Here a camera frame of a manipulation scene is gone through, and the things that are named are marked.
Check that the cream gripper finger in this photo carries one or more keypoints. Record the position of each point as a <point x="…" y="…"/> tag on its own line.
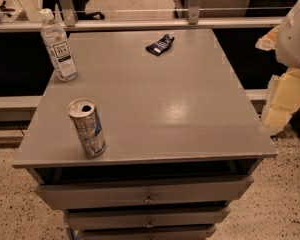
<point x="268" y="42"/>
<point x="282" y="101"/>

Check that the white rounded gripper body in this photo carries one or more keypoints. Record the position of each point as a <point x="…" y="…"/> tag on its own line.
<point x="294" y="42"/>

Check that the silver blue redbull can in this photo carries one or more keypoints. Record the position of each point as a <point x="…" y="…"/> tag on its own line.
<point x="84" y="115"/>

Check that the dark blue snack packet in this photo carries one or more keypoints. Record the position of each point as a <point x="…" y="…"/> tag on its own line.
<point x="160" y="46"/>

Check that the grey drawer cabinet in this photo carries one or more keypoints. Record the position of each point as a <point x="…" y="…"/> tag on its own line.
<point x="183" y="114"/>

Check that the middle grey drawer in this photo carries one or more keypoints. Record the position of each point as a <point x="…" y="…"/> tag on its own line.
<point x="147" y="218"/>

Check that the grey drawer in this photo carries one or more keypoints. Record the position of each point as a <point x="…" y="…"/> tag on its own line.
<point x="147" y="218"/>
<point x="144" y="192"/>
<point x="196" y="232"/>

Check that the bottom grey drawer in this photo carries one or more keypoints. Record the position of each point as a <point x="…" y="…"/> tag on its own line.
<point x="196" y="232"/>

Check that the clear tea bottle white cap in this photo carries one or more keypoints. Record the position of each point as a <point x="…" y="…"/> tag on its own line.
<point x="56" y="42"/>

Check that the top grey drawer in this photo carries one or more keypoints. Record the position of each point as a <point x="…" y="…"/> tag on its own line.
<point x="144" y="192"/>

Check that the metal railing frame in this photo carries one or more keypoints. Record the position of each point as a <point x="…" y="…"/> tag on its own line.
<point x="24" y="15"/>

